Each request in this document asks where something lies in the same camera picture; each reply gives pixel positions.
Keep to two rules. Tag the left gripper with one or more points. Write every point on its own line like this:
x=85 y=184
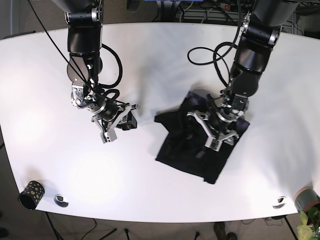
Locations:
x=216 y=121

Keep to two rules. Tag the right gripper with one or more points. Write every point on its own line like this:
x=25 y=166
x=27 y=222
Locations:
x=108 y=116

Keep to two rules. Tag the black T-shirt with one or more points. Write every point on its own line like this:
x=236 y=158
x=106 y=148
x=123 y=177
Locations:
x=184 y=147

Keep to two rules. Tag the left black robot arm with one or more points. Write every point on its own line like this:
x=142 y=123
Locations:
x=261 y=30

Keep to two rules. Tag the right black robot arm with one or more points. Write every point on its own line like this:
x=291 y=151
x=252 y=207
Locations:
x=84 y=20

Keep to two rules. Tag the grey tape roll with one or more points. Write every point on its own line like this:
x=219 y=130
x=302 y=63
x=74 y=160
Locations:
x=305 y=199

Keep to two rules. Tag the black gold-dotted cup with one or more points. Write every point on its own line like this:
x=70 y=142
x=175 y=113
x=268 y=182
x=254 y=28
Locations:
x=31 y=195

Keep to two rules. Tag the green potted plant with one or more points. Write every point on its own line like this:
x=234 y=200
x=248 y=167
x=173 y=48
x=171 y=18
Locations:
x=309 y=228

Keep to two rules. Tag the right table cable grommet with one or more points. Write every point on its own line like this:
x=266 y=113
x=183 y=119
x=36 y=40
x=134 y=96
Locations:
x=279 y=202

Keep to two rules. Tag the table cable grommet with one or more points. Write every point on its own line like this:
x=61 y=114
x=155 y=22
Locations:
x=279 y=202
x=60 y=201

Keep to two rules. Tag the left table cable grommet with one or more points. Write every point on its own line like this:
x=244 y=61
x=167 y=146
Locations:
x=60 y=201

